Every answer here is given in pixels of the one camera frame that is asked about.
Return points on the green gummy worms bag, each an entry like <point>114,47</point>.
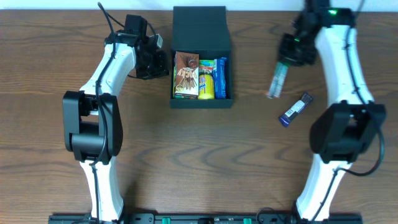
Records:
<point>206,67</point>

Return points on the brown chocolate sticks box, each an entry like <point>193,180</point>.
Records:
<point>189,60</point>

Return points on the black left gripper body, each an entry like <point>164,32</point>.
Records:
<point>156,66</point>

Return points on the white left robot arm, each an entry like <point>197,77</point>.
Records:
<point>93,129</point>

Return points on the blue cookie roll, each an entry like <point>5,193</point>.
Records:
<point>219,77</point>

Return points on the green black candy bar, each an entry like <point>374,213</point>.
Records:
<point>278,79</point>

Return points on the black box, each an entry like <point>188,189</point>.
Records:
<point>202,30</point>

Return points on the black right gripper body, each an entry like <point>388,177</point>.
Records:
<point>292,58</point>

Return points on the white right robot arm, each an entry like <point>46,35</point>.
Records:
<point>352,118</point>

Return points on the black mounting rail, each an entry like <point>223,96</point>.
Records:
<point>148,218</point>

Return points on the green pretzel snack box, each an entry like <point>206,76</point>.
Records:
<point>185,85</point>

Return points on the dark blue chocolate bar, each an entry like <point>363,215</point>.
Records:
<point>286,118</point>

